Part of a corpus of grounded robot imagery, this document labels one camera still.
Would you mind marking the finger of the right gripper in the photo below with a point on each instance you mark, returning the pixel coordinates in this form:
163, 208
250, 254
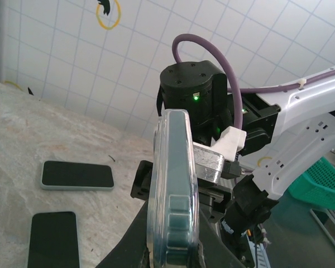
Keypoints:
215, 208
141, 178

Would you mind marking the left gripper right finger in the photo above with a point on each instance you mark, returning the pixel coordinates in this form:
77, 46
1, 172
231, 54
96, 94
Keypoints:
212, 248

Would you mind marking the light teal phone case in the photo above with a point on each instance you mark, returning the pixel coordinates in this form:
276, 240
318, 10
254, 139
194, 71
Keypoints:
178, 167

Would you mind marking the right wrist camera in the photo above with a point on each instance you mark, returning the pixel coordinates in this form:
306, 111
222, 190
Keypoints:
209, 164

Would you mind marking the teal plastic basket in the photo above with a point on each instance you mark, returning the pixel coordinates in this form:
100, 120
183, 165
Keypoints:
324, 181

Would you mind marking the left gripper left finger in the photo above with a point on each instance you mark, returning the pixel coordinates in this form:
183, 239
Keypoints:
131, 245

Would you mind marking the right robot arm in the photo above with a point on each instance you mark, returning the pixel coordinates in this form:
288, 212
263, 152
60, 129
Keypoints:
301, 150

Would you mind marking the black smartphone in teal case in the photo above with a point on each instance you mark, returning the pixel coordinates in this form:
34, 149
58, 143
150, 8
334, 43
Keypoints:
54, 243
78, 174

